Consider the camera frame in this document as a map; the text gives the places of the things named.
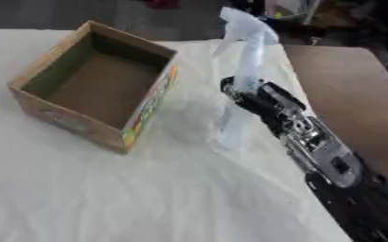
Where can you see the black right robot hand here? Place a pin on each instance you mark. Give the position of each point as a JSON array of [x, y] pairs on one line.
[[269, 105]]

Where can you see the white spray bottle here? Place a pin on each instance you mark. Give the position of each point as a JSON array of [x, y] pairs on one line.
[[247, 63]]

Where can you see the open tan cardboard box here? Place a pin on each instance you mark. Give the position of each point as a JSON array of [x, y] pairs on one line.
[[98, 85]]

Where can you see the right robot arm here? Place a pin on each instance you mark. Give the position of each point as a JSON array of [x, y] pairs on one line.
[[341, 176]]

